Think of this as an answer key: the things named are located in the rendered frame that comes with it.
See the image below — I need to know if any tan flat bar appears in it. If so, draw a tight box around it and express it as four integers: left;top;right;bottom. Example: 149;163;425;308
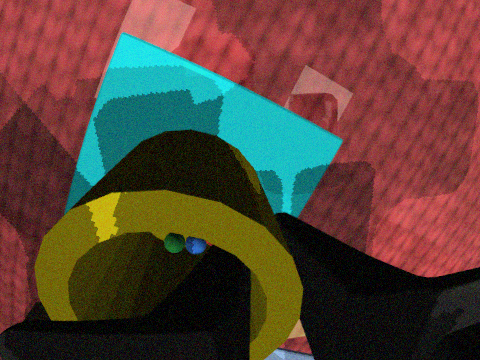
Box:
24;301;305;339

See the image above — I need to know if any blue marble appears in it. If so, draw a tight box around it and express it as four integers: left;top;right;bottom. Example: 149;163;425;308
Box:
185;236;207;255

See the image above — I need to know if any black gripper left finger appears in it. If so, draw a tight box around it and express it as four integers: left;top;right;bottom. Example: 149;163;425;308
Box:
0;244;251;360

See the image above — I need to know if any green marble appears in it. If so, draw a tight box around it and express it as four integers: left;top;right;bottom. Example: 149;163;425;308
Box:
164;232;185;253

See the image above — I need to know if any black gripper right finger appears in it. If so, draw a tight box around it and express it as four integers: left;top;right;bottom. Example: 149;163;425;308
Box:
275;212;480;360

